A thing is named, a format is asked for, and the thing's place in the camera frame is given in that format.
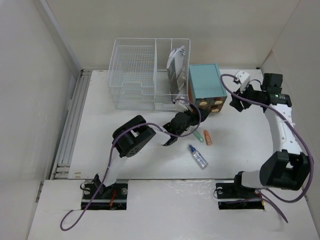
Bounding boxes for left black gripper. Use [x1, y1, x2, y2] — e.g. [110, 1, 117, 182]
[176, 104, 209, 137]

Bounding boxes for teal orange drawer box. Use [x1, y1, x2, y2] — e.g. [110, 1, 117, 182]
[188, 63, 227, 113]

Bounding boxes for grey white manual booklet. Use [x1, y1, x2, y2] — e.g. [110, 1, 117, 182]
[166, 45, 186, 100]

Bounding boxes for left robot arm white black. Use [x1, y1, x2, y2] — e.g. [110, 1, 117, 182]
[93, 106, 209, 199]

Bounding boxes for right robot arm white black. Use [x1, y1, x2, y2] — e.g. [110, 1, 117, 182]
[230, 70, 310, 197]

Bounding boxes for green highlighter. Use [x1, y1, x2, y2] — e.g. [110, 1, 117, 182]
[193, 130, 205, 143]

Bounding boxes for orange highlighter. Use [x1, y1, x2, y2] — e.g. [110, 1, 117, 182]
[203, 129, 212, 146]

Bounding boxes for clear bottle blue cap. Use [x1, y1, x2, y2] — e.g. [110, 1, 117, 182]
[188, 144, 209, 170]

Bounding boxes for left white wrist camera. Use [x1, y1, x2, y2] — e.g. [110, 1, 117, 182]
[173, 97, 193, 113]

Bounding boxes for white wire desk organizer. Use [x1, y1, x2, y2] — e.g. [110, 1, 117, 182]
[107, 38, 191, 111]

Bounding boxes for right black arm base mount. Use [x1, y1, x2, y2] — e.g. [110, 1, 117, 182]
[213, 175, 265, 210]

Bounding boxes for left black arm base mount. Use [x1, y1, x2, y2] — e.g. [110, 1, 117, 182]
[80, 175, 129, 211]

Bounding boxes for aluminium rail frame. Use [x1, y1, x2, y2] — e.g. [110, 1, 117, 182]
[48, 69, 92, 180]

